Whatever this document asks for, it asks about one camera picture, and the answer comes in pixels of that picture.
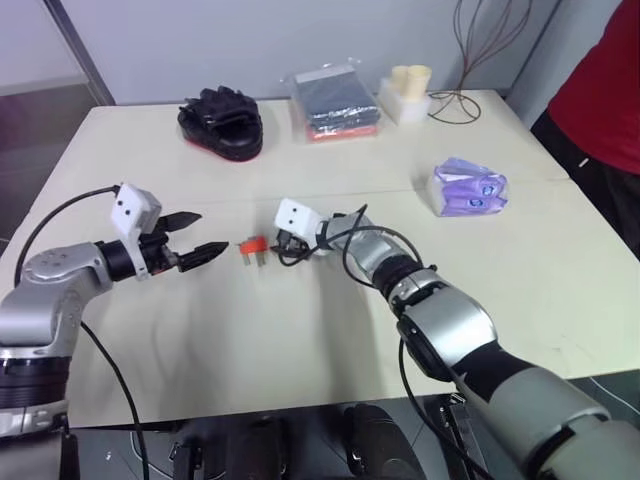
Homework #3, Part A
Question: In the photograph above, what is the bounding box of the black boxing pad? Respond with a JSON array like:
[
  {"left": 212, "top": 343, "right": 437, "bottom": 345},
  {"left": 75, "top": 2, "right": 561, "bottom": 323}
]
[{"left": 176, "top": 86, "right": 265, "bottom": 163}]

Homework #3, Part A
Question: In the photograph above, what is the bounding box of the grey aluminium frame post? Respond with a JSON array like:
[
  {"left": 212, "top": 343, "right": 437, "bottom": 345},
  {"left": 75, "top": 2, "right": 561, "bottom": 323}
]
[{"left": 42, "top": 0, "right": 117, "bottom": 107}]

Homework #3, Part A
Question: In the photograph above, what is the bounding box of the purple tissue pack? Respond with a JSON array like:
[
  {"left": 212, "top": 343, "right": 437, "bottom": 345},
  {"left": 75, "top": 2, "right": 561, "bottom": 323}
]
[{"left": 424, "top": 156, "right": 510, "bottom": 219}]

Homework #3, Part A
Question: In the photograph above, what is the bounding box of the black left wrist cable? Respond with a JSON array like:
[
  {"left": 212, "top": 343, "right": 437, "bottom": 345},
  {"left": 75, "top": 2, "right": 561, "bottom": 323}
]
[{"left": 13, "top": 185, "right": 121, "bottom": 287}]

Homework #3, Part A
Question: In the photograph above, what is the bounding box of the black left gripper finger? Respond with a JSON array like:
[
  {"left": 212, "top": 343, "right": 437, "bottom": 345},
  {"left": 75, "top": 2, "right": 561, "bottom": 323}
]
[
  {"left": 161, "top": 210, "right": 203, "bottom": 234},
  {"left": 175, "top": 240, "right": 231, "bottom": 274}
]

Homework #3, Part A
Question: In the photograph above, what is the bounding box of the person in red shirt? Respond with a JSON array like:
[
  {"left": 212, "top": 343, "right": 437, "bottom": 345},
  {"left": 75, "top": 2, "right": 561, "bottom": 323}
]
[{"left": 528, "top": 27, "right": 640, "bottom": 247}]

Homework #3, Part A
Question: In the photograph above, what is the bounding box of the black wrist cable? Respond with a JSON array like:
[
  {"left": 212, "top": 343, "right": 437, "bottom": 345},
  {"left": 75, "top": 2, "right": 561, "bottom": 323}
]
[
  {"left": 13, "top": 185, "right": 121, "bottom": 287},
  {"left": 277, "top": 202, "right": 437, "bottom": 290}
]

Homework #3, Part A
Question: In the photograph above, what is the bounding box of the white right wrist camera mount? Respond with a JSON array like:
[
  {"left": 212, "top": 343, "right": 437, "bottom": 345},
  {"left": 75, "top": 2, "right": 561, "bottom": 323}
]
[{"left": 273, "top": 197, "right": 329, "bottom": 259}]

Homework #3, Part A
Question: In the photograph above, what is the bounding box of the black right body cable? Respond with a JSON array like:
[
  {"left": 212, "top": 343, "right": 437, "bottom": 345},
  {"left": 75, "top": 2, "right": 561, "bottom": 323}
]
[{"left": 396, "top": 333, "right": 490, "bottom": 480}]

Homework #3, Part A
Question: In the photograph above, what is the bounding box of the black left body cable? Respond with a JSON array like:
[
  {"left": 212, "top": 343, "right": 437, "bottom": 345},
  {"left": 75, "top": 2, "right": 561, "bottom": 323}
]
[{"left": 79, "top": 322, "right": 151, "bottom": 480}]

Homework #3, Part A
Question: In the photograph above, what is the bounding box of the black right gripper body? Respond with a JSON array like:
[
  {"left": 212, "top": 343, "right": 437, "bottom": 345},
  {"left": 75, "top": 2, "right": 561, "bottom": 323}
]
[{"left": 274, "top": 227, "right": 311, "bottom": 256}]

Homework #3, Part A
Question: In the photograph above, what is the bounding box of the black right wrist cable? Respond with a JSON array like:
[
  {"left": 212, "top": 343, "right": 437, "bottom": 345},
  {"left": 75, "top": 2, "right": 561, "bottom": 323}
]
[{"left": 277, "top": 202, "right": 437, "bottom": 290}]

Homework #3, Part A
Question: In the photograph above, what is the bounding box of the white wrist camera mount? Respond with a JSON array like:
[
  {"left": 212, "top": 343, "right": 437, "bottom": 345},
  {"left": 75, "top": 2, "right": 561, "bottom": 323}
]
[
  {"left": 109, "top": 183, "right": 164, "bottom": 282},
  {"left": 273, "top": 197, "right": 329, "bottom": 259}
]

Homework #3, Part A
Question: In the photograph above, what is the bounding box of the brown wire stand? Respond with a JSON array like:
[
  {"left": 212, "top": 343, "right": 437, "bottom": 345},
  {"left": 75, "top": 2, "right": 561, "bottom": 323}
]
[{"left": 428, "top": 0, "right": 532, "bottom": 125}]

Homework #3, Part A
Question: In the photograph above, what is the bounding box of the orange power plug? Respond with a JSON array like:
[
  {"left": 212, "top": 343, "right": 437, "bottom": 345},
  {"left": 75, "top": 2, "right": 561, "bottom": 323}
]
[{"left": 237, "top": 235, "right": 272, "bottom": 257}]

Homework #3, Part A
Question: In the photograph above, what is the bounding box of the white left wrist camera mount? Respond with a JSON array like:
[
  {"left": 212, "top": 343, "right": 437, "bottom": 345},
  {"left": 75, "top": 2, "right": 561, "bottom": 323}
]
[{"left": 109, "top": 183, "right": 164, "bottom": 282}]

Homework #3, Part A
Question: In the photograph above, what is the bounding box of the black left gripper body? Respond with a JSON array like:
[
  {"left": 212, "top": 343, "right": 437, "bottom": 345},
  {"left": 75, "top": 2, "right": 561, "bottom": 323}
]
[{"left": 138, "top": 228, "right": 182, "bottom": 277}]

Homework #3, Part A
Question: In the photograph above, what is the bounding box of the clear bag of folded clothes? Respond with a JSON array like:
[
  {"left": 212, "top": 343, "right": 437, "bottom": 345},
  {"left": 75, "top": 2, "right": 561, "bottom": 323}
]
[{"left": 283, "top": 63, "right": 385, "bottom": 147}]

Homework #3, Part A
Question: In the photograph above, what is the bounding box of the cream paper cup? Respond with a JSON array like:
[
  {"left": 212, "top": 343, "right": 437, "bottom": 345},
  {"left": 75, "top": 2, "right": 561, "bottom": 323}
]
[
  {"left": 407, "top": 64, "right": 433, "bottom": 101},
  {"left": 390, "top": 65, "right": 412, "bottom": 101}
]

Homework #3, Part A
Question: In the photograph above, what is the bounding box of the black body cable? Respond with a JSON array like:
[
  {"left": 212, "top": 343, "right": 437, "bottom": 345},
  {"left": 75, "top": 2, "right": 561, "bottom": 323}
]
[
  {"left": 79, "top": 322, "right": 151, "bottom": 480},
  {"left": 396, "top": 333, "right": 490, "bottom": 480}
]

